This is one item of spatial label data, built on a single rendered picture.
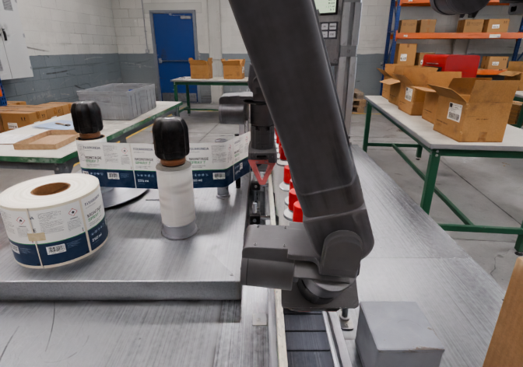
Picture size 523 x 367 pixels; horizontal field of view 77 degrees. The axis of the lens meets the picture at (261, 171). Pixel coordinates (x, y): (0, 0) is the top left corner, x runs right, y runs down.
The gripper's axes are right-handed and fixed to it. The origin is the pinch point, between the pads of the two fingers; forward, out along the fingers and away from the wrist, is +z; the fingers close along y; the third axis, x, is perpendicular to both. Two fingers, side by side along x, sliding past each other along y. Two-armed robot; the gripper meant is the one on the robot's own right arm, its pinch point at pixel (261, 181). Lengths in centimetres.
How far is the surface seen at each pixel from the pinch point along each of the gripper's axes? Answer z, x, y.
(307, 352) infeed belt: 13.1, 7.3, 38.0
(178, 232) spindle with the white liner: 11.7, -20.7, 5.1
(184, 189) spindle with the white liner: 0.5, -18.5, 4.0
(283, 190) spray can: -2.4, 4.7, 10.5
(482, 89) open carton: -8, 127, -120
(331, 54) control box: -29.8, 17.0, -10.4
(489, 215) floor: 102, 192, -171
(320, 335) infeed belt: 13.2, 9.8, 34.7
